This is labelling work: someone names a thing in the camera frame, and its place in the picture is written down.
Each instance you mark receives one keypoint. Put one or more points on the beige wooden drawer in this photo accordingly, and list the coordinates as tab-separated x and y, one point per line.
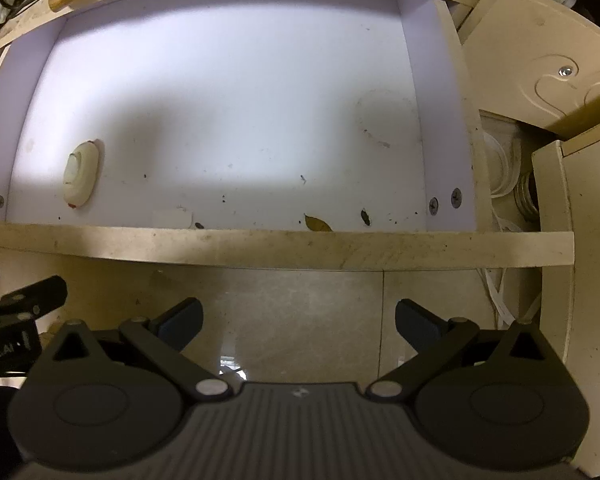
230	110

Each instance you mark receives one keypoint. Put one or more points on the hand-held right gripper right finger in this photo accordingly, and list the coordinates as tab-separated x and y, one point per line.
416	327

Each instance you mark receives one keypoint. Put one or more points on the dry brown leaf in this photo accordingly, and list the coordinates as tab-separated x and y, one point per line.
317	223

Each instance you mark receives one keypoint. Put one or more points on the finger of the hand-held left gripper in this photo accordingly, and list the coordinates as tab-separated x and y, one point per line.
40	295

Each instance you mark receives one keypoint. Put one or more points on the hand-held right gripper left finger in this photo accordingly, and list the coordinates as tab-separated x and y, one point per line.
180	324

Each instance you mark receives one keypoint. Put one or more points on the beige cabinet panel with screws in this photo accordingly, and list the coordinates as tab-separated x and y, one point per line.
530	60

